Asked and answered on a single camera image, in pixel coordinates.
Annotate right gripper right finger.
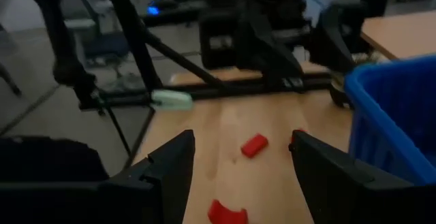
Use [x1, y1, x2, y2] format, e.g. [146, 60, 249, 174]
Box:
[288, 131, 436, 224]

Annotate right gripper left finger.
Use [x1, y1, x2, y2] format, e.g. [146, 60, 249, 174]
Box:
[0, 130, 196, 224]

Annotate large blue plastic bin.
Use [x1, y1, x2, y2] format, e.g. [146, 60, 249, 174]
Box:
[343, 55, 436, 187]

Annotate red foam arch block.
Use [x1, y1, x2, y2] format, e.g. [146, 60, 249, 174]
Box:
[207, 199, 249, 224]

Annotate black plant pot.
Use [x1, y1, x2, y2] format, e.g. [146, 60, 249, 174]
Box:
[328, 71, 356, 110]

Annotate red foam flat block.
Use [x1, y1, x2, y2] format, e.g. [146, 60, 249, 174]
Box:
[240, 133, 270, 159]

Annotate pale green object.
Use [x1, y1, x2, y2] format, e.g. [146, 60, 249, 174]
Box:
[150, 89, 195, 112]

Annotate wooden desk top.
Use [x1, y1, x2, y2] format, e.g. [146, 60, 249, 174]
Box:
[360, 10, 436, 61]

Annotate black table frame rail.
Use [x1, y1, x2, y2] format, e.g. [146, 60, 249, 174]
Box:
[80, 75, 341, 111]

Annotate black frame strut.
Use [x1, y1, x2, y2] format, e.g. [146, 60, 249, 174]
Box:
[142, 29, 228, 90]

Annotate black frame post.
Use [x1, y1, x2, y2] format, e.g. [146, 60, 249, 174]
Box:
[102, 0, 164, 93]

